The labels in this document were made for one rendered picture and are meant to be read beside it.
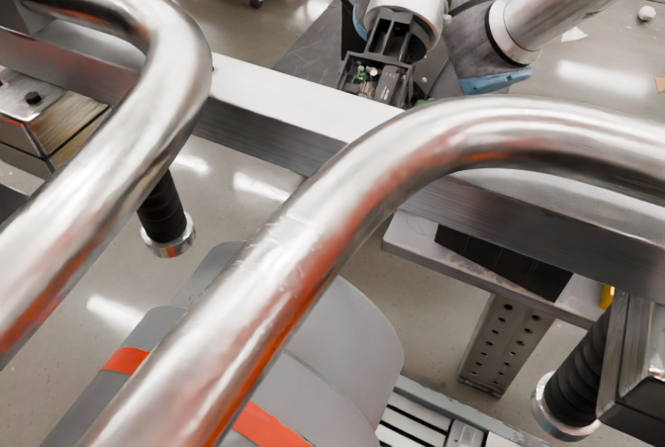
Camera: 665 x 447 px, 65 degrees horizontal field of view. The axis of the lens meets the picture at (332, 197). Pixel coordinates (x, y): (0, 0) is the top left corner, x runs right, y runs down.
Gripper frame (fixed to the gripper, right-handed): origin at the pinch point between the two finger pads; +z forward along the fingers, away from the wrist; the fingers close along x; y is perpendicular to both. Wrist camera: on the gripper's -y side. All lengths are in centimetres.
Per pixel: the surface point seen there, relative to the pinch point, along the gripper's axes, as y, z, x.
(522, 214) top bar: 34.9, 7.1, 14.3
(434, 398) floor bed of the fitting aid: -58, 20, 18
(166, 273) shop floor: -69, 15, -53
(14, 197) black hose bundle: 38.3, 12.7, -3.0
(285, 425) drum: 32.9, 17.4, 8.1
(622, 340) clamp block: 30.9, 9.9, 19.7
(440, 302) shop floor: -77, -1, 14
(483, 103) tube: 38.2, 4.8, 11.9
